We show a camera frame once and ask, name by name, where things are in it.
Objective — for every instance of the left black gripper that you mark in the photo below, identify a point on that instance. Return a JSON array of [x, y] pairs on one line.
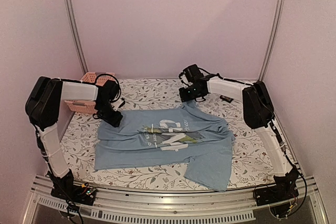
[[115, 121]]

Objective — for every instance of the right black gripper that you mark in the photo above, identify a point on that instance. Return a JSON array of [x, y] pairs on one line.
[[185, 97]]

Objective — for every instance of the light blue printed t-shirt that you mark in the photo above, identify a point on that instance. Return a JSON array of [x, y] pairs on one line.
[[169, 136]]

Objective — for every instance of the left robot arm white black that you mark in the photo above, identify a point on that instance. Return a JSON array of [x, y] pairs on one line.
[[43, 106]]

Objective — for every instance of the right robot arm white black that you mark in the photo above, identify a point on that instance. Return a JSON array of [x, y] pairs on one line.
[[258, 113]]

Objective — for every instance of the black open brooch box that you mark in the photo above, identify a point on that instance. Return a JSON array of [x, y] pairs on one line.
[[226, 99]]

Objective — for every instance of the pink plastic basket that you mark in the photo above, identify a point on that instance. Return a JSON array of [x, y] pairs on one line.
[[84, 106]]

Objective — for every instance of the floral patterned tablecloth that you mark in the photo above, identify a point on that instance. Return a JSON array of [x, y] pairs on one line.
[[251, 164]]

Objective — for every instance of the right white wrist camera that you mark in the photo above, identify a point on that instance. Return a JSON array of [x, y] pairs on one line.
[[183, 79]]

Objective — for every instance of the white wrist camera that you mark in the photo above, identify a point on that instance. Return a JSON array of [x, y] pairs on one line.
[[118, 104], [183, 79]]

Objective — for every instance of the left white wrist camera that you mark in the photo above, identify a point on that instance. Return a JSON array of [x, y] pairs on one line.
[[118, 104]]

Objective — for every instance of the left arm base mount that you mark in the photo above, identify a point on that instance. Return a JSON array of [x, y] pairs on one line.
[[81, 194]]

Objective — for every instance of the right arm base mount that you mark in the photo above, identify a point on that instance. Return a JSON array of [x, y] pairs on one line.
[[275, 197]]

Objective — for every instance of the right aluminium frame post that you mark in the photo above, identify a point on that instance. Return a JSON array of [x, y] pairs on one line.
[[272, 39]]

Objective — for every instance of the aluminium frame post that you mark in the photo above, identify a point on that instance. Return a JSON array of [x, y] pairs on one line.
[[75, 35], [272, 39]]

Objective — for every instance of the left aluminium frame post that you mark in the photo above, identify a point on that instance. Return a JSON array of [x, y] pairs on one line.
[[75, 35]]

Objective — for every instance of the aluminium front rail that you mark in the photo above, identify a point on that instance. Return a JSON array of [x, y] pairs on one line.
[[128, 205]]

